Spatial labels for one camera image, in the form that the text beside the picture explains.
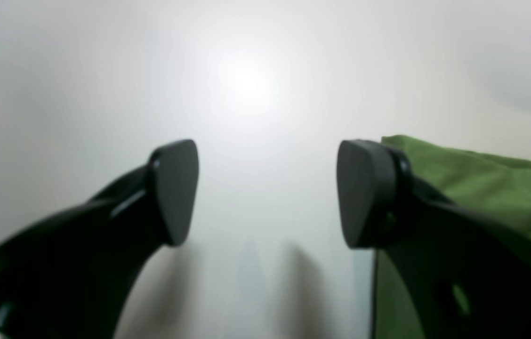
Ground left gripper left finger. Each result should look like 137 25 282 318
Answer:
0 139 199 339

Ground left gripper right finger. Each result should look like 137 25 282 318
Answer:
337 140 531 339

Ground green t-shirt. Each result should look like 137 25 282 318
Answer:
372 135 531 339

